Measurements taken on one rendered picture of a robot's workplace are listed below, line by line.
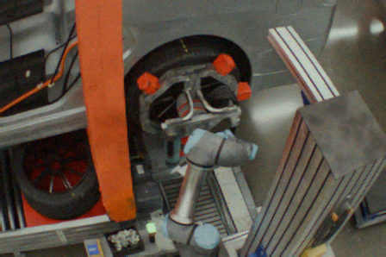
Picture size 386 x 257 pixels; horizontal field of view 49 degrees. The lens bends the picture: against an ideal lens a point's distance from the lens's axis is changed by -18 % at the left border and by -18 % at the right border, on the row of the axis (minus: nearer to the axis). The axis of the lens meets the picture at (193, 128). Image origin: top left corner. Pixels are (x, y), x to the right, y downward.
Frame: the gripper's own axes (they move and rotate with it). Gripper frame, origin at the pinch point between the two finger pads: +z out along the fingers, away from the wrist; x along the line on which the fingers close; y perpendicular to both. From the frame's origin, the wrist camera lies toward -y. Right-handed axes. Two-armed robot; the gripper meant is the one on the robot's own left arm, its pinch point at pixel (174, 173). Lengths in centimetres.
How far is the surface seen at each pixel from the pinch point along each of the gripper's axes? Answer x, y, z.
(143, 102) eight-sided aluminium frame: -3.8, -38.9, -8.8
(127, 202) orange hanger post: -8.3, -0.7, 28.3
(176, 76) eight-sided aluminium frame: -9.1, -36.9, -30.8
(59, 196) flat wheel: 4, -31, 70
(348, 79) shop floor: 184, -6, -146
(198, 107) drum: 10.1, -22.4, -28.9
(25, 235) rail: -4, -23, 109
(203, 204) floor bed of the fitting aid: 83, 12, 13
